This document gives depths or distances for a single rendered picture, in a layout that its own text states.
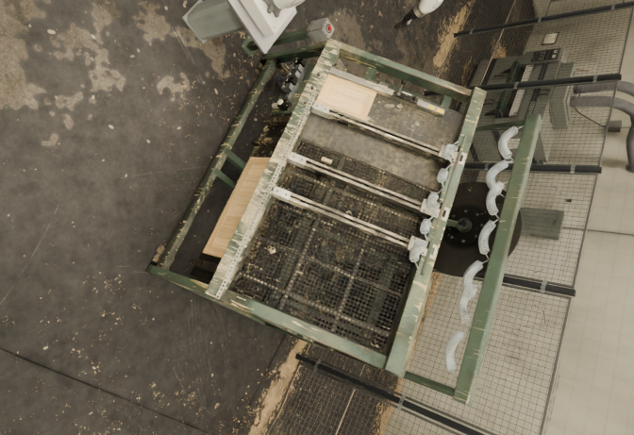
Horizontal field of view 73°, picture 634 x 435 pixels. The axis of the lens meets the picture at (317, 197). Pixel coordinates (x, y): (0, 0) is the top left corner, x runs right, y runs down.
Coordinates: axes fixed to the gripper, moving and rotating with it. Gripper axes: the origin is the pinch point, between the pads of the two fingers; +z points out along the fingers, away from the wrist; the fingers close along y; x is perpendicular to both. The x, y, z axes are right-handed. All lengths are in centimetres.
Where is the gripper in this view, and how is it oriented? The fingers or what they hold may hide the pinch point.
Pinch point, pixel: (398, 25)
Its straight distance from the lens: 337.8
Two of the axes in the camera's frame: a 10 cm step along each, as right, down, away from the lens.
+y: 3.4, -8.9, 3.0
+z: -4.8, 1.1, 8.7
